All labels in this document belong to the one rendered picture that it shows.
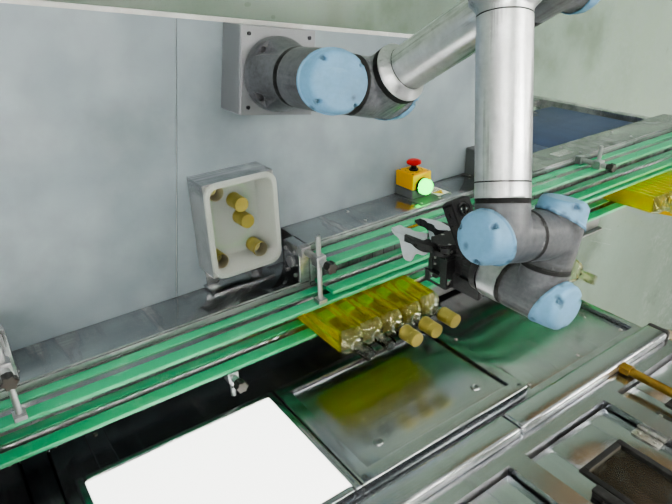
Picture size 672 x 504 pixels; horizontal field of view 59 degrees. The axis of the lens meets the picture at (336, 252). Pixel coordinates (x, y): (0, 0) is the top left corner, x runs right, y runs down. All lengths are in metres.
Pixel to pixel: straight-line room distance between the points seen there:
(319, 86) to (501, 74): 0.38
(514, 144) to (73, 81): 0.81
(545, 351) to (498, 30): 0.99
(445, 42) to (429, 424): 0.75
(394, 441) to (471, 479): 0.16
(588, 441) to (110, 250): 1.08
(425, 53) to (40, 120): 0.71
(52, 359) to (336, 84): 0.76
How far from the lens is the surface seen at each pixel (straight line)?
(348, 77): 1.12
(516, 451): 1.32
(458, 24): 1.06
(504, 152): 0.81
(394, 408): 1.35
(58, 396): 1.24
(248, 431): 1.31
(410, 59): 1.13
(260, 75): 1.22
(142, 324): 1.35
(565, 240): 0.90
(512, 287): 0.95
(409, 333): 1.33
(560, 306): 0.92
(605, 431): 1.45
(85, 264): 1.34
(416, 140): 1.71
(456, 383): 1.42
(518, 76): 0.83
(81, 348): 1.33
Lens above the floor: 1.95
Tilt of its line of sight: 47 degrees down
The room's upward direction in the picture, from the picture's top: 121 degrees clockwise
